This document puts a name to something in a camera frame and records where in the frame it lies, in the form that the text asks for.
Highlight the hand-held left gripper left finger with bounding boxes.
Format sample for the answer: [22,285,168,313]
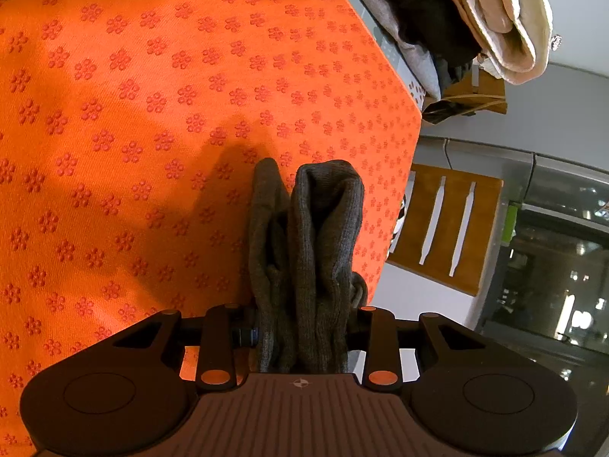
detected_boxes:
[112,304,262,388]

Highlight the grey folded garment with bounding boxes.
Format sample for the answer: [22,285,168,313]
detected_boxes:
[366,5,443,102]

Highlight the green item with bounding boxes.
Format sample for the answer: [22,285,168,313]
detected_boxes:
[504,202,519,244]

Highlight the black folded garment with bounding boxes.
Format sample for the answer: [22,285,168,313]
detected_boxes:
[352,0,482,70]

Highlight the orange patterned mat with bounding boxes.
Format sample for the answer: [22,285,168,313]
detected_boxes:
[0,0,423,439]

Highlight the dark glass window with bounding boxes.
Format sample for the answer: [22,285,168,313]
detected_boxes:
[476,150,609,369]

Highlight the dark grey pants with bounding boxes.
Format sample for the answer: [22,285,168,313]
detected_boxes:
[246,157,370,375]

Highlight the cream folded garment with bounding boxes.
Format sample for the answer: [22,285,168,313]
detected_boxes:
[435,0,555,86]

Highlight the brown paper bag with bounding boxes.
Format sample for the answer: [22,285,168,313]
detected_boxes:
[422,64,508,125]

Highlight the wooden slatted chair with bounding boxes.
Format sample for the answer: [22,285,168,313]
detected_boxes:
[387,164,504,297]

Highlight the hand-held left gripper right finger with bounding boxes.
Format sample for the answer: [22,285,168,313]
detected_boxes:
[345,305,477,388]

